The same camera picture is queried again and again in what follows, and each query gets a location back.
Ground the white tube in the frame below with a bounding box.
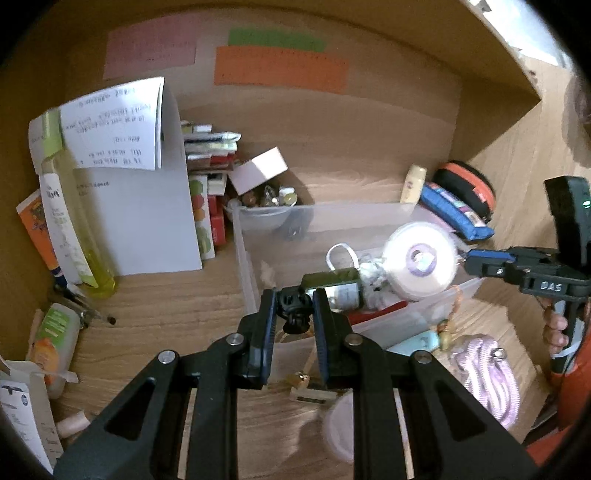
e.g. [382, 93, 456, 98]
[39, 171, 95, 288]

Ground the white paper sheet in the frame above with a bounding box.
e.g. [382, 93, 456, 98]
[76, 78, 204, 278]

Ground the green orange tube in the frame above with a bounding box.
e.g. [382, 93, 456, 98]
[28, 302, 81, 398]

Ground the black makeup pen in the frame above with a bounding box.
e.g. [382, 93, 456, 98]
[55, 281, 116, 324]

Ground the stack of small packets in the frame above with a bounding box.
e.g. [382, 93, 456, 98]
[182, 121, 242, 185]

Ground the blue zip pouch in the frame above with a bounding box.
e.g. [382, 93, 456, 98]
[422, 182, 495, 241]

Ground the pink rope in plastic bag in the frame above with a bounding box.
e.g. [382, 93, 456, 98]
[450, 337, 522, 430]

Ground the printed receipt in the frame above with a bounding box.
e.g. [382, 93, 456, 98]
[60, 78, 164, 171]

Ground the red strap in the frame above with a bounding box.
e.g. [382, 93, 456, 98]
[344, 300, 409, 326]

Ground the black plastic clip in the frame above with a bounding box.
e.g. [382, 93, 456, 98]
[276, 285, 312, 335]

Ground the clear plastic storage box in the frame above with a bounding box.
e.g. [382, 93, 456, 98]
[231, 200, 485, 365]

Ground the white round jar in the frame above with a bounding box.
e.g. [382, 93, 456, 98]
[321, 392, 370, 464]

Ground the person's orange clothing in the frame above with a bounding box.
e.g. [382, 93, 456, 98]
[526, 318, 591, 467]

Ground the person's right hand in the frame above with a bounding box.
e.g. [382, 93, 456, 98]
[542, 307, 571, 356]

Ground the light blue case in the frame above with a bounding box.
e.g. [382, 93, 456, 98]
[388, 331, 441, 357]

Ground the small beige cylinder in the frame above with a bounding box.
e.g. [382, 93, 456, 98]
[55, 411, 88, 437]

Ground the green paper note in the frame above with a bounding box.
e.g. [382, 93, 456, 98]
[228, 28, 326, 52]

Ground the small white box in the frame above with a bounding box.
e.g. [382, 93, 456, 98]
[230, 147, 289, 195]

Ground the pink paper note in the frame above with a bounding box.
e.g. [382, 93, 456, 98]
[102, 14, 199, 81]

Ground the dark green bottle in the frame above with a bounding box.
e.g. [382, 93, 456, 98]
[301, 268, 363, 311]

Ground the wooden desktop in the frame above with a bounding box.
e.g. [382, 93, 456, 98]
[0, 222, 555, 480]

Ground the black orange zip case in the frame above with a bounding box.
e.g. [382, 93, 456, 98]
[433, 161, 496, 222]

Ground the cream tube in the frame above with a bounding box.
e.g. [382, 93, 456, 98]
[399, 165, 428, 205]

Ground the white medicine box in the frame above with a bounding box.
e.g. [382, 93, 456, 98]
[0, 357, 65, 474]

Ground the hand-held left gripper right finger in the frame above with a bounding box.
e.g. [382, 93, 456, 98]
[311, 288, 541, 480]

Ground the fruit printed box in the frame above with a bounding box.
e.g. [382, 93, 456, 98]
[189, 174, 217, 260]

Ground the wooden desk hutch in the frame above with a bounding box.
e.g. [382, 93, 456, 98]
[0, 0, 591, 370]

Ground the yellow green bottle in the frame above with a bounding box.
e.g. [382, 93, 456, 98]
[28, 108, 118, 298]

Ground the orange paper note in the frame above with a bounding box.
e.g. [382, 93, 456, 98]
[213, 46, 349, 92]

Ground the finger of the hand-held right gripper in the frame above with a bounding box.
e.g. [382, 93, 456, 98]
[464, 259, 516, 282]
[468, 248, 523, 262]

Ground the beige charm keychain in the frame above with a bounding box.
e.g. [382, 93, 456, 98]
[431, 284, 465, 352]

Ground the small clear bowl with items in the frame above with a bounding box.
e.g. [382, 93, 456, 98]
[224, 185, 301, 234]

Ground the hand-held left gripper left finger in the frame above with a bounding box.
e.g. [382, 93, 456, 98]
[53, 288, 278, 480]

